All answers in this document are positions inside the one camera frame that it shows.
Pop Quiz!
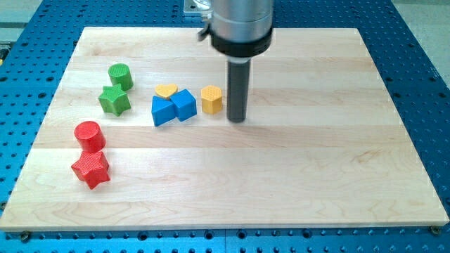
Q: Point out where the light wooden board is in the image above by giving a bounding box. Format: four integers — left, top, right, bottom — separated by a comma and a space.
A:
1, 27, 449, 231

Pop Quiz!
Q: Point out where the green cylinder block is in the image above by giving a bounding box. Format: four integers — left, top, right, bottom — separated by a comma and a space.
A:
108, 63, 134, 91

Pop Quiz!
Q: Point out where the blue cube block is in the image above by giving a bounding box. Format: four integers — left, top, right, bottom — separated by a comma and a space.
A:
170, 89, 197, 122

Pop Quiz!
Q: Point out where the green star block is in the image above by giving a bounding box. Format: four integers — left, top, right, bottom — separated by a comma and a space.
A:
98, 84, 131, 117

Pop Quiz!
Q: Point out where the clear acrylic mounting bracket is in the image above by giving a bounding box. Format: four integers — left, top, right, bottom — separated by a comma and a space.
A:
184, 0, 211, 16

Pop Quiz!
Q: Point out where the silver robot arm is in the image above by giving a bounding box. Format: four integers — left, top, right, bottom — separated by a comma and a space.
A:
198, 0, 274, 64

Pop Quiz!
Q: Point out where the yellow heart block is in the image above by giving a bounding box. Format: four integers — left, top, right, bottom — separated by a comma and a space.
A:
155, 84, 178, 100

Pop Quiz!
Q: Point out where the blue triangle block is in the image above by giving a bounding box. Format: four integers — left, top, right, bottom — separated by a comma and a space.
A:
151, 96, 176, 127

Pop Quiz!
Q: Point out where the yellow hexagon block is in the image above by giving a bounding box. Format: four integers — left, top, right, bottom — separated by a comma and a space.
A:
200, 85, 222, 115

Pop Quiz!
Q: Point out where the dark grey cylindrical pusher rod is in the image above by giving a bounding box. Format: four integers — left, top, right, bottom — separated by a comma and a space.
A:
226, 58, 251, 123

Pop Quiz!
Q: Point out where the red cylinder block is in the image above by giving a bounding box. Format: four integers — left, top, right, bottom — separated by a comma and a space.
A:
74, 121, 106, 153

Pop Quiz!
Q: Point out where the red star block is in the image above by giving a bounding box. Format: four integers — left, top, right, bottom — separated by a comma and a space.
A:
71, 151, 110, 190

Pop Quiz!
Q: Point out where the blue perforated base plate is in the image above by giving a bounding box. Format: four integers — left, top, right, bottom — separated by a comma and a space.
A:
1, 0, 449, 252

